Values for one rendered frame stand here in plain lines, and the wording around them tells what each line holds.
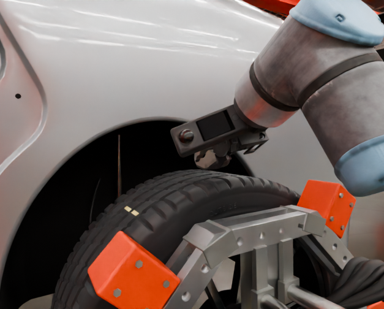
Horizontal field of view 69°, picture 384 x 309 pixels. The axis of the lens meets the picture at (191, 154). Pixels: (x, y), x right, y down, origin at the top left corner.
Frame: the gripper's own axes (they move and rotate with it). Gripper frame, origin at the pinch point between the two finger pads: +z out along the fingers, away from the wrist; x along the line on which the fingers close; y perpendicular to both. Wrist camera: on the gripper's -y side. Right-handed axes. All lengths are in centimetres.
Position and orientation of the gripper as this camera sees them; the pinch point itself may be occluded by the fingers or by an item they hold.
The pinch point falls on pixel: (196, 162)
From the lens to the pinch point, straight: 57.6
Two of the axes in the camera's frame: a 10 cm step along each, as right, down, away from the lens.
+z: -3.6, 4.4, 8.2
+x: -3.5, -8.8, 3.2
